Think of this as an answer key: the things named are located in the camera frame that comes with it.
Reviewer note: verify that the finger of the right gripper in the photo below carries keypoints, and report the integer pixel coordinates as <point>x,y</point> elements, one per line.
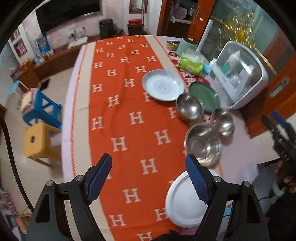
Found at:
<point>280,120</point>

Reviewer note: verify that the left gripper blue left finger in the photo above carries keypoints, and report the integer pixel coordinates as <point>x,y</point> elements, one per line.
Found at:
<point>96,177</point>

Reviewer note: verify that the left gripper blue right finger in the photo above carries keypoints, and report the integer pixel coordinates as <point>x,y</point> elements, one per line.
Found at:
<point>201,178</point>

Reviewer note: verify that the large white plate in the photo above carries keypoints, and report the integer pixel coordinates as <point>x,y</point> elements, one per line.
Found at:
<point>182,205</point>

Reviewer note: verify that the blue patterned porcelain plate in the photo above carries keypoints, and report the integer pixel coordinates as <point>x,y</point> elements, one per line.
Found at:
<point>162,85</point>

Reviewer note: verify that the right hand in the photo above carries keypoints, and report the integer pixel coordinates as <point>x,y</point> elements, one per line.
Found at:
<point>289,180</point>

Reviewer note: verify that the large steel bowl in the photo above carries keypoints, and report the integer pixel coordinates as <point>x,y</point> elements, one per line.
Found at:
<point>204,143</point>

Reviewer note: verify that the small steel bowl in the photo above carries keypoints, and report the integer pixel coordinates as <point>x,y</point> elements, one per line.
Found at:
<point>223,122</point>

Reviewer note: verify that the orange H-pattern blanket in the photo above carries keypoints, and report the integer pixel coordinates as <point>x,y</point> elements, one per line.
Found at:
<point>112,113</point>

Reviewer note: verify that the yellow plastic stool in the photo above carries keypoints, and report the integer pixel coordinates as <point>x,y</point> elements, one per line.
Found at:
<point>37,143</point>

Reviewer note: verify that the white dish cabinet box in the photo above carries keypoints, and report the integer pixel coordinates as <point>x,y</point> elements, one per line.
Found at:
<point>237,75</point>

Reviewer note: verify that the medium steel bowl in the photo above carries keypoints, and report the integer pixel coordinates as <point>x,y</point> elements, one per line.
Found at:
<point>189,108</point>

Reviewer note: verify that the green plate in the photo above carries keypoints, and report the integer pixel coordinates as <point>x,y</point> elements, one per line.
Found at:
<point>206,95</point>

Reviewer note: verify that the blue plastic stool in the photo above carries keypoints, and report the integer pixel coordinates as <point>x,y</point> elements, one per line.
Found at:
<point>44,109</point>

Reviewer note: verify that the stack of books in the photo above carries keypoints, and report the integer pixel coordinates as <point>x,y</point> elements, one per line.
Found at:
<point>28,101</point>

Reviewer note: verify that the green tissue pack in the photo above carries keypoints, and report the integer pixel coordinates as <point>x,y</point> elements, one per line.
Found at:
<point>191,63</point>

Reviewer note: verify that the light blue stool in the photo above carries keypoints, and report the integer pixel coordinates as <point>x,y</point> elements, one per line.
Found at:
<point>13,90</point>

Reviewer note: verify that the wooden TV cabinet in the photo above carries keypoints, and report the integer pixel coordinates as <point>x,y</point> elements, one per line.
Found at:
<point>62,59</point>

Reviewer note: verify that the white paper roll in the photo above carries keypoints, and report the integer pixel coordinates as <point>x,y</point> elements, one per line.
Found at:
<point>205,35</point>

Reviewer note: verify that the mint green canister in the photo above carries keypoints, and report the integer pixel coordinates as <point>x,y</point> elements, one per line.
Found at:
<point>184,45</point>

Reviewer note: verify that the blue poster board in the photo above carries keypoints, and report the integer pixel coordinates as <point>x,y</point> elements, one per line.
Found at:
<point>42,44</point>

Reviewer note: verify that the black air fryer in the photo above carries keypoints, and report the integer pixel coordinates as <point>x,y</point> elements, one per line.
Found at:
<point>106,28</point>

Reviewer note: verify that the red basket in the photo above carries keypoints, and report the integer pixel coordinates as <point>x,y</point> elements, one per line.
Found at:
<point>134,23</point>

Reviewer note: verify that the black television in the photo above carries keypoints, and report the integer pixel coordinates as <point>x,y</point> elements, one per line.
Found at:
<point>54,13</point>

